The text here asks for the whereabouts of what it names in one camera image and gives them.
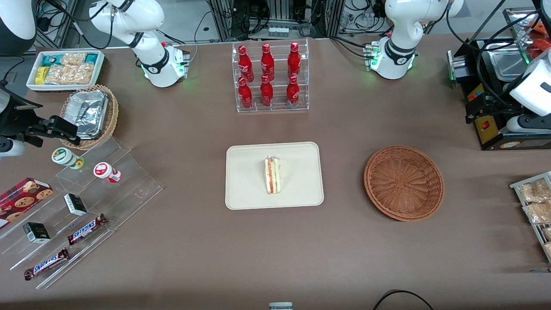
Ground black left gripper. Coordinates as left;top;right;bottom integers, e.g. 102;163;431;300
464;93;509;125

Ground triangle sandwich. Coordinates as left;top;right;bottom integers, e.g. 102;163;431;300
264;156;282;195

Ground light tan wicker basket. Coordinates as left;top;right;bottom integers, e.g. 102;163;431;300
59;84;119;150

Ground tray of packaged pastries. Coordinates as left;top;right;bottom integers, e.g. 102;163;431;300
510;171;551;263

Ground brown round wicker basket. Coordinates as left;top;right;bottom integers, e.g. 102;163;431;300
364;146;445;222

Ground cream rectangular tray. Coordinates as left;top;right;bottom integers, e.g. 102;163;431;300
225;142;325;211

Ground green lid yogurt bottle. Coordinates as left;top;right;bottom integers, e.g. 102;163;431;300
52;147;85;170

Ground aluminium foil container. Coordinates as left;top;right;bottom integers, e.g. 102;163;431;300
66;90;109;140

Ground white rectangular snack bin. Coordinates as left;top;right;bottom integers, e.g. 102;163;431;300
27;50;105;92

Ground red lid yogurt bottle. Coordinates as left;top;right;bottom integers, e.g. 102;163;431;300
93;162;122;183

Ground stainless steel pan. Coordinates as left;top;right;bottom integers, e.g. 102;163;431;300
484;41;532;81

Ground clear bag of crackers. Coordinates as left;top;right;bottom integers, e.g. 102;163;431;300
60;53;87;66
45;64;95;85

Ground small black box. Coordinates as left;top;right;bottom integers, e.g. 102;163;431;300
23;222;51;244
64;193;88;216

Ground red tartan cookie box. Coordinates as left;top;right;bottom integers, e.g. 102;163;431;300
0;177;54;229

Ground clear acrylic stepped stand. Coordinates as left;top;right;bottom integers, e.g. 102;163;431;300
0;137;163;290

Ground red snack packs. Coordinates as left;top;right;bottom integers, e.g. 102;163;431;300
527;19;551;61

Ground Snickers chocolate bar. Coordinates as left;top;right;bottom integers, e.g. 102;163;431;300
67;214;108;246
24;248;70;281

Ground red cola bottle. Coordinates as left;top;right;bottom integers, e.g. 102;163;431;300
260;43;275;81
238;45;254;82
260;75;274;107
288;42;301;80
238;77;253;109
286;75;300;108

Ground clear acrylic bottle rack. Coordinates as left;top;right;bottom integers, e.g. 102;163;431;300
232;39;310;113

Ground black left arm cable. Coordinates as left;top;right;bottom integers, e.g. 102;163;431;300
443;0;531;108

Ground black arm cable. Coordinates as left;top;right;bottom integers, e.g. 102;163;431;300
41;0;115;50
443;0;531;108

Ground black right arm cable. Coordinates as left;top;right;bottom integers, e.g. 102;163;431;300
41;0;115;50

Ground black cable loop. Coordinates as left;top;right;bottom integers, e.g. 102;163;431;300
372;290;435;310

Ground aluminium frame equipment rack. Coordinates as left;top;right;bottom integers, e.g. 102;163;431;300
207;0;345;41

